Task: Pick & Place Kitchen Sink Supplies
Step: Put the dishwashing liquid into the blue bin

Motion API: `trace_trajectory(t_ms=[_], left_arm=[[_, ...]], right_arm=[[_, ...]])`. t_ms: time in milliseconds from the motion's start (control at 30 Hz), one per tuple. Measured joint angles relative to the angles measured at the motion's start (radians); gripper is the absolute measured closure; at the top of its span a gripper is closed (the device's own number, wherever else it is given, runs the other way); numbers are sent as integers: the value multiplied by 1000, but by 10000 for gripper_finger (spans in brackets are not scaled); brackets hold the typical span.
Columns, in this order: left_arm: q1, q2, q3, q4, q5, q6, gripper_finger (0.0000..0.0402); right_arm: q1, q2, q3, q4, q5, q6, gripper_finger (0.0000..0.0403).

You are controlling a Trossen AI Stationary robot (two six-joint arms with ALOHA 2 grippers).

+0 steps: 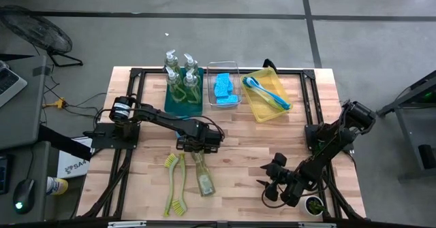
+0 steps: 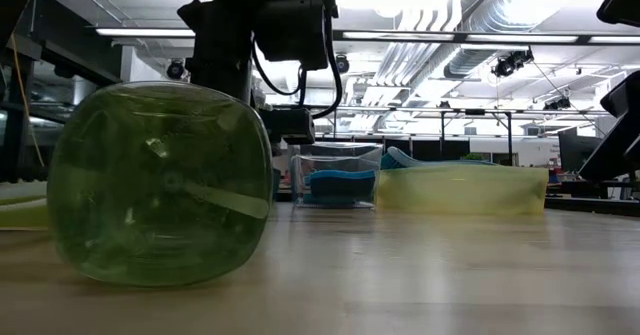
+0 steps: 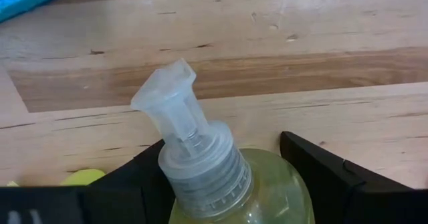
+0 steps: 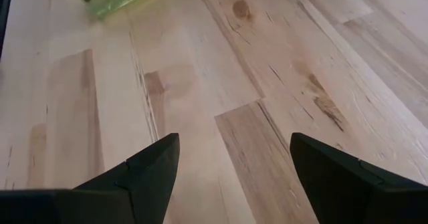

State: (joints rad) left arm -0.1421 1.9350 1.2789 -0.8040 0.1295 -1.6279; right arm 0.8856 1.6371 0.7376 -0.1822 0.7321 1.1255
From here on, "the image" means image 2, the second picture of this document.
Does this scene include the black background table frame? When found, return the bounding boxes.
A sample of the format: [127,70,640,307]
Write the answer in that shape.
[314,103,514,166]

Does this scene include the black computer monitor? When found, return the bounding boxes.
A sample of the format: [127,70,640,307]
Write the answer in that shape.
[558,127,601,174]

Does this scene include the clear plastic bin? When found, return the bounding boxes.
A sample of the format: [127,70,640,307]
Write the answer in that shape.
[289,142,385,210]

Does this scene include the yellow-green soap bottle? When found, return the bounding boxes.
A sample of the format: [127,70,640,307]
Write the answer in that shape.
[46,79,275,289]

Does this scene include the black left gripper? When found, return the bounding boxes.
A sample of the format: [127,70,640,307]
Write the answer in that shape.
[192,29,256,104]

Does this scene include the blue dish brush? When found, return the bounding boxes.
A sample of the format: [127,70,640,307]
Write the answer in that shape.
[380,146,497,170]

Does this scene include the overhead light strip bar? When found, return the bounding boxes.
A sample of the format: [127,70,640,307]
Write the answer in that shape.
[94,26,640,45]

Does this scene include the yellow hanging cable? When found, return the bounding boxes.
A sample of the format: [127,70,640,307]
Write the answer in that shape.
[10,37,47,170]

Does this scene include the small black ceiling lights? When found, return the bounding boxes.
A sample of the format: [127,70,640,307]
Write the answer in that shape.
[543,96,572,111]

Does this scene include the black ceiling light cluster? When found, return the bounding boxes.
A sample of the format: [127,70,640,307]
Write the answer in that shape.
[491,48,535,79]

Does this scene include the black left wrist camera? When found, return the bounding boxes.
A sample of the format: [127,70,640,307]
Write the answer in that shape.
[258,107,317,146]

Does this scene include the blue wavy sponge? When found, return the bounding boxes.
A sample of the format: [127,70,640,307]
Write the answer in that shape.
[304,169,376,182]

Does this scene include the yellow translucent bin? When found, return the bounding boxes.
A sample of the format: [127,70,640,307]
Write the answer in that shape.
[375,162,550,216]

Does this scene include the silver ventilation duct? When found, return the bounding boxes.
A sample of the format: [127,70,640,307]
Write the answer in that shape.
[442,0,554,79]

